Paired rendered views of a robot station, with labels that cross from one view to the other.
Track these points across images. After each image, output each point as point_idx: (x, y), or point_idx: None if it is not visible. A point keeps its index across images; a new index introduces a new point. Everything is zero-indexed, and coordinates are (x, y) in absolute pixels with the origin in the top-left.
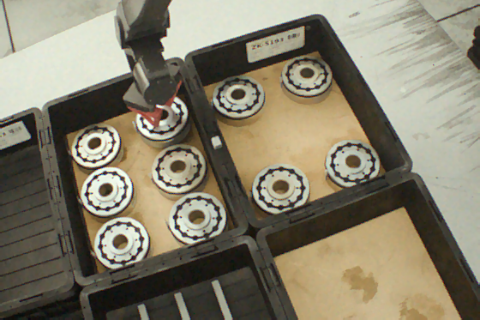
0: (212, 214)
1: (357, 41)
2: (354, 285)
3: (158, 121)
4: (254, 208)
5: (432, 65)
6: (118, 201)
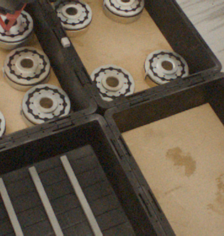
0: (58, 101)
1: None
2: (176, 161)
3: (12, 24)
4: None
5: (212, 4)
6: None
